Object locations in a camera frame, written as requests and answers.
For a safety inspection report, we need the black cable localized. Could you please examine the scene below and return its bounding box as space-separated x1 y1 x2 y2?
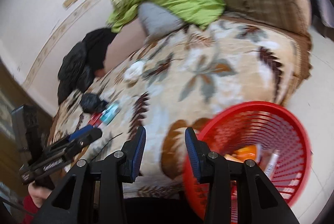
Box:
0 199 37 217

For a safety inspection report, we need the black plastic bag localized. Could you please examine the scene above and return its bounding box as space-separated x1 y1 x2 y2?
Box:
80 94 105 113

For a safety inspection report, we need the grey quilted cushion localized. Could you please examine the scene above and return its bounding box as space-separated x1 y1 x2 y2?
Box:
137 2 184 38

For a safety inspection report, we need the white spray bottle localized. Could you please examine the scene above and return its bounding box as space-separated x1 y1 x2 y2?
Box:
263 150 281 177

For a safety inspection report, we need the black puffy jacket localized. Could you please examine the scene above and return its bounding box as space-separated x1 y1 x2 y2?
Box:
57 43 96 104

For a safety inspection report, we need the paper wad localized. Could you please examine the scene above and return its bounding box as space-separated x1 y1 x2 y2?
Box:
124 60 145 81

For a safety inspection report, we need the person's left hand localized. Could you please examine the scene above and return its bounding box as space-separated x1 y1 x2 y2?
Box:
27 182 54 209

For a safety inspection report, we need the red plastic basket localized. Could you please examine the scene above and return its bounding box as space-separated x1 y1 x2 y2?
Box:
183 101 312 220

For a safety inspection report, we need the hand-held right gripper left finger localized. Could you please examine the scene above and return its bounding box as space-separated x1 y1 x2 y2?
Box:
31 126 147 224

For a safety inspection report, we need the dark wooden furniture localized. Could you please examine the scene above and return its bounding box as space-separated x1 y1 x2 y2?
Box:
0 58 54 188

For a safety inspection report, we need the teal tissue pack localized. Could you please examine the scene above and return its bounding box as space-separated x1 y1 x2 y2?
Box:
100 101 121 125

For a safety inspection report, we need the person's left forearm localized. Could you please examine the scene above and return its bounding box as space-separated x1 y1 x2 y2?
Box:
21 195 41 224

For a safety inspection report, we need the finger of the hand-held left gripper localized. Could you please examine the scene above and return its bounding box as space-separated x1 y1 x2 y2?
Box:
66 125 96 142
48 128 103 160

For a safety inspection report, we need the orange snack packet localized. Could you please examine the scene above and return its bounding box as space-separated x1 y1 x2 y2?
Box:
226 144 257 162

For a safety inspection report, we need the brown fabric sofa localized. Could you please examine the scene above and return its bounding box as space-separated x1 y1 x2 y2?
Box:
104 0 314 81

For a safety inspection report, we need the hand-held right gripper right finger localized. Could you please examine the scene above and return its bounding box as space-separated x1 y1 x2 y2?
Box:
184 127 299 224

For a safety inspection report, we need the leaf print blanket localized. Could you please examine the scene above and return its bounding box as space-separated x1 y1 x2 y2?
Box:
47 11 314 200

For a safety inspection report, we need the red snack packet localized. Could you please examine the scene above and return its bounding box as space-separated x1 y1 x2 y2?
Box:
89 113 103 127

